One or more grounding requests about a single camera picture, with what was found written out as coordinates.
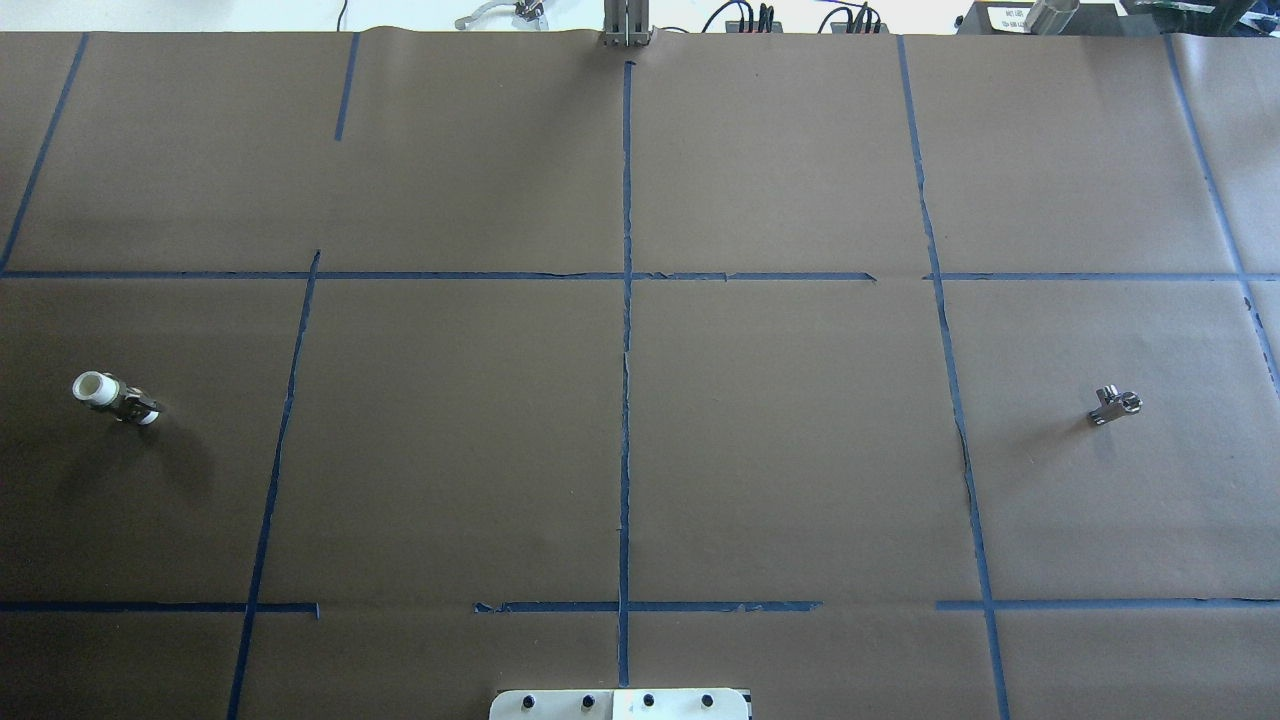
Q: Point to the silver metal valve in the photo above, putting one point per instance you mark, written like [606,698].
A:
[1113,404]

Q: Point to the white PPR pipe fitting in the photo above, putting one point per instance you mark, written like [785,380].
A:
[105,393]

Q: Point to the brown paper table mat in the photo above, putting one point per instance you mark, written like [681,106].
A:
[495,362]

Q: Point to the black box with label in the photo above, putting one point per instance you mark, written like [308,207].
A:
[1007,17]

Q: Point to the aluminium frame post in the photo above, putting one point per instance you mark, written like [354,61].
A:
[626,23]

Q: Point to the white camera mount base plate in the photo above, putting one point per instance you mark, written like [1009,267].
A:
[623,703]

